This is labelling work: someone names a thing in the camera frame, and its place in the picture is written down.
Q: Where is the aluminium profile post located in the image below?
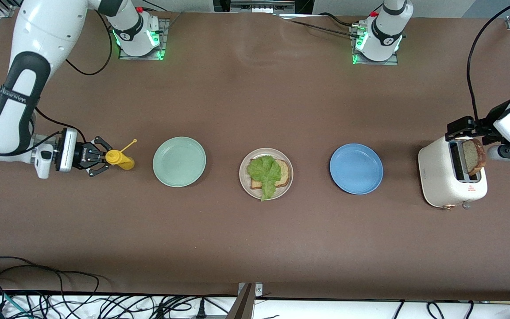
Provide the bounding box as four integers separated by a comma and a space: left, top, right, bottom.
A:
226, 283, 264, 319

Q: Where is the green lettuce leaf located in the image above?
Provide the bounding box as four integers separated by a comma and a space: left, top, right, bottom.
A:
247, 155, 283, 202

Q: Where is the white toaster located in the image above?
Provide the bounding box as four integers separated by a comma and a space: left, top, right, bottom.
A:
418, 134, 488, 210

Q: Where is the beige plate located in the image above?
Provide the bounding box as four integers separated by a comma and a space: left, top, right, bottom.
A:
239, 148, 294, 200

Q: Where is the thin black cable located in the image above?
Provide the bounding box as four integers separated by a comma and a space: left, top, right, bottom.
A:
282, 18, 358, 39

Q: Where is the blue plate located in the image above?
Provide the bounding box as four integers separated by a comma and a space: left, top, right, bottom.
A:
329, 143, 384, 195

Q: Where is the mint green plate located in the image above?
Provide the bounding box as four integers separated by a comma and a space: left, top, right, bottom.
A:
152, 136, 207, 188

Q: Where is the yellow mustard squeeze bottle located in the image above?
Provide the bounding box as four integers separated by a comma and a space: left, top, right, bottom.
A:
105, 139, 138, 171

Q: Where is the black corrugated cable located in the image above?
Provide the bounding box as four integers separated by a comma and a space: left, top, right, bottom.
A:
319, 12, 364, 31

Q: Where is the black metal equipment box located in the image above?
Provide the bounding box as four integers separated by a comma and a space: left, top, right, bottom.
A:
213, 0, 313, 15

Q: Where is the toasted bread slice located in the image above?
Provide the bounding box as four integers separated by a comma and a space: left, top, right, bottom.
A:
250, 159, 291, 190
462, 139, 487, 176

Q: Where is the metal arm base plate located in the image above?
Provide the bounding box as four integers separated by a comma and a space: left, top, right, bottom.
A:
350, 24, 399, 66
118, 18, 170, 60

